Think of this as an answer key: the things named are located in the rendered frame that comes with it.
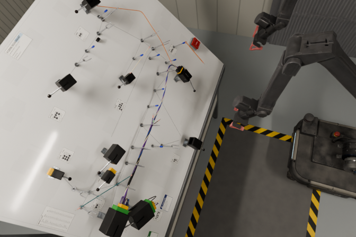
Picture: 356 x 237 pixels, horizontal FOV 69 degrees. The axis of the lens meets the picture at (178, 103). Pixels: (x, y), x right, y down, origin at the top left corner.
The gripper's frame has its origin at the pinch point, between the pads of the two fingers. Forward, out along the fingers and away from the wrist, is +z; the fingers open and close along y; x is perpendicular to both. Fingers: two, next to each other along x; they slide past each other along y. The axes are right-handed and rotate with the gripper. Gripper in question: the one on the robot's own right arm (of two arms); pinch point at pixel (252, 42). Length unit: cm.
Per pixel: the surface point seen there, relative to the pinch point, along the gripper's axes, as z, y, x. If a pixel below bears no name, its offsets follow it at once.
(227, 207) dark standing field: 86, 84, 60
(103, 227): 1, 115, -42
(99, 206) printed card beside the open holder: 10, 109, -45
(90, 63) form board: -2, 57, -74
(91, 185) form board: 8, 103, -52
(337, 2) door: 8, -88, 69
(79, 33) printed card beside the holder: -6, 48, -83
